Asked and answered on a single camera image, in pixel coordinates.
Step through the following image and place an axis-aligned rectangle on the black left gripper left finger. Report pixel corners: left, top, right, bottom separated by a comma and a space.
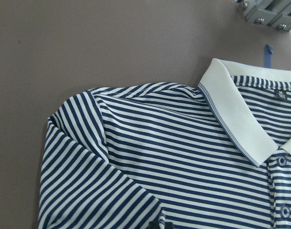
149, 221, 160, 229

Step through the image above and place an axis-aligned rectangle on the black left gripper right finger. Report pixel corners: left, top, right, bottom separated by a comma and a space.
164, 222, 174, 229

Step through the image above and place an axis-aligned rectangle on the navy white striped polo shirt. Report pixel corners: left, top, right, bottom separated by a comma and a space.
38, 59, 291, 229

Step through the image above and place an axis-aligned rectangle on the grey aluminium frame post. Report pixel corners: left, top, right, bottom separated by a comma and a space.
234, 0, 291, 31

